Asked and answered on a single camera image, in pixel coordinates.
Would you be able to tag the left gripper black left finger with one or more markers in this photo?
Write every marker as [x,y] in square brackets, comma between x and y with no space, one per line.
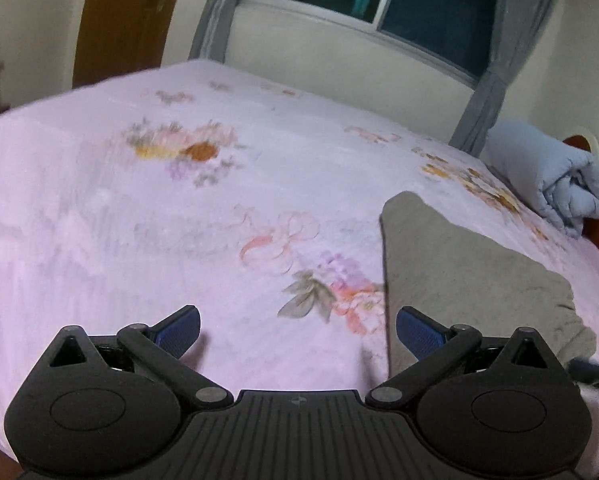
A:
[160,347]

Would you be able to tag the grey-green pants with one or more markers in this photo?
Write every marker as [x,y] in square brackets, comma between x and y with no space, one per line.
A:
[457,276]

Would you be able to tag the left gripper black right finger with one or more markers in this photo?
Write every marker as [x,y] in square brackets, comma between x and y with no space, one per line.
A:
[439,350]

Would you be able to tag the grey curtain near door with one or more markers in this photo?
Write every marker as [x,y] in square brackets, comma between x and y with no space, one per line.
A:
[212,33]

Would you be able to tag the pink floral bed sheet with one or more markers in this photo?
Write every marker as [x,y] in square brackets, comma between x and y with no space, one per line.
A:
[260,205]

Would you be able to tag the grey curtain near headboard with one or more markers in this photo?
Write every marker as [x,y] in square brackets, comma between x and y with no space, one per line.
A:
[517,25]

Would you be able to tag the rolled light blue quilt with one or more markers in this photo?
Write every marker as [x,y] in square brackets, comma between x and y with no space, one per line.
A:
[558,182]

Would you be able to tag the brown wooden door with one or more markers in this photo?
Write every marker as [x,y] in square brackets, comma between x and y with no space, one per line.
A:
[119,37]

